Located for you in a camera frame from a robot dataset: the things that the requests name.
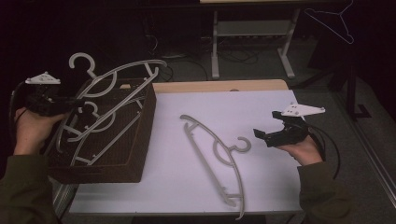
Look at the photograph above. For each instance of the white metal desk frame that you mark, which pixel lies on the white metal desk frame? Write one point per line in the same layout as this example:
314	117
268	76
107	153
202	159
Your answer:
214	46

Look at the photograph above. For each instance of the brown woven basket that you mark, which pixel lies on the brown woven basket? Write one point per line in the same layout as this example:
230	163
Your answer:
137	149

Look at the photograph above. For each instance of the person's left hand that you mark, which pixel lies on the person's left hand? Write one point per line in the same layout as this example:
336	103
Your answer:
29	133

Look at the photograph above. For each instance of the person's right hand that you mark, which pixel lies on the person's right hand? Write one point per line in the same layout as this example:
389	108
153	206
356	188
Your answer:
306	152

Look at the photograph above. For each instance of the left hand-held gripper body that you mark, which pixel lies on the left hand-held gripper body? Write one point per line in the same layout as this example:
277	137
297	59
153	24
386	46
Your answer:
43	104

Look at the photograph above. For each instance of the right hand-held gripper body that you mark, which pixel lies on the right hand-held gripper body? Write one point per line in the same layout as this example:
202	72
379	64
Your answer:
289	135

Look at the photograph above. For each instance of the black floor stand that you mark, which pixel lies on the black floor stand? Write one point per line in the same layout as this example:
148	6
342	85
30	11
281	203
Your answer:
351	93

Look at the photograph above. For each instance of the white table cover sheet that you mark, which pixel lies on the white table cover sheet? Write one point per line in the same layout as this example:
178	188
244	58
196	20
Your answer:
193	99

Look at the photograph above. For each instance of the metal floor rail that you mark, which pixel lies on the metal floor rail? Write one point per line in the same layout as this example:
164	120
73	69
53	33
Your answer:
373	161

